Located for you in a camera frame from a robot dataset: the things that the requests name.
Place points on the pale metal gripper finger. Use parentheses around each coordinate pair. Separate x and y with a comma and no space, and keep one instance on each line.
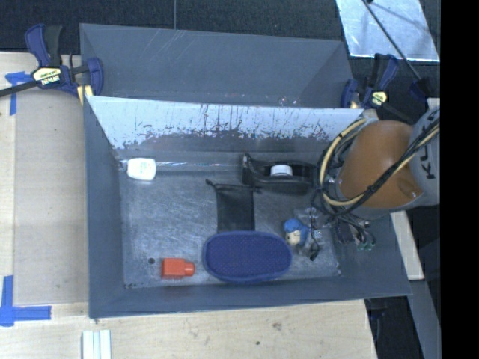
(313,215)
(317,234)

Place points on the blue toy figure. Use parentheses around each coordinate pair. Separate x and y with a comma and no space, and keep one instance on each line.
(296,232)

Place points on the black tape dispenser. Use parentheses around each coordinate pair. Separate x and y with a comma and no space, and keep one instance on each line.
(277,180)

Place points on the black cloth pouch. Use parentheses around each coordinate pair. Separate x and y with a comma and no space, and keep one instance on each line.
(235,208)

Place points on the grey metal bin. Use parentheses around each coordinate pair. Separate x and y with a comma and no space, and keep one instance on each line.
(179,208)

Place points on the red-orange block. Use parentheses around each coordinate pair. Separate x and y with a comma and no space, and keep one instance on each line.
(175,268)

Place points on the pale wood board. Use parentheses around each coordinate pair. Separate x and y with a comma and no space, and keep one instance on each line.
(48,200)

